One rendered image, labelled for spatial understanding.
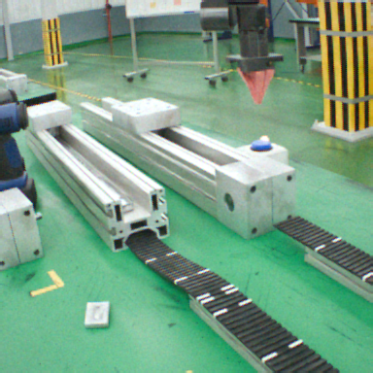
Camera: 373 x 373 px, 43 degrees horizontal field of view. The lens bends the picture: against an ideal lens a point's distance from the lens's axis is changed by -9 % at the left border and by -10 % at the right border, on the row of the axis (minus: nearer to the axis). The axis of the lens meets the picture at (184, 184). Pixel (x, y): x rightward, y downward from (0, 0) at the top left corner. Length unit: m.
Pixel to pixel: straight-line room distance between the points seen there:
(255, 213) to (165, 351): 0.30
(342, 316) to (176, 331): 0.21
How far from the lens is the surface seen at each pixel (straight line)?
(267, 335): 0.54
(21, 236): 0.81
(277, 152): 1.01
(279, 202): 0.82
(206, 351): 0.58
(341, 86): 4.01
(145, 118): 1.11
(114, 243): 0.83
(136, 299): 0.68
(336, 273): 0.69
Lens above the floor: 1.16
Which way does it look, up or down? 21 degrees down
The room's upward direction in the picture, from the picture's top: 5 degrees counter-clockwise
